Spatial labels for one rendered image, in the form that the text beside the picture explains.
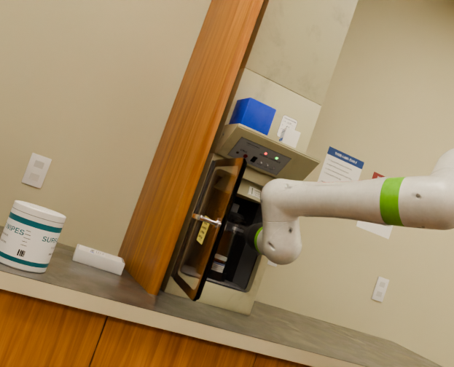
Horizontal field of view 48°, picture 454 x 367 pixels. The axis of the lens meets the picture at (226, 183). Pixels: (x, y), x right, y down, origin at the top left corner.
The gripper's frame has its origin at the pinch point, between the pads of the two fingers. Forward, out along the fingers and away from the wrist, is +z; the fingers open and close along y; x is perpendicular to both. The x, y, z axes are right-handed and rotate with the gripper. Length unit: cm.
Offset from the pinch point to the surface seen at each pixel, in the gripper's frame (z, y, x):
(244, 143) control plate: -12.4, 11.9, -25.9
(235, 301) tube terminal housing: -3.4, -7.3, 23.1
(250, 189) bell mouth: -1.6, 0.2, -14.2
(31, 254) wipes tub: -30, 61, 22
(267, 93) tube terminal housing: -4.4, 6.9, -46.1
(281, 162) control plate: -11.3, -2.9, -25.4
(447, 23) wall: 42, -90, -131
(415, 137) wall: 42, -93, -72
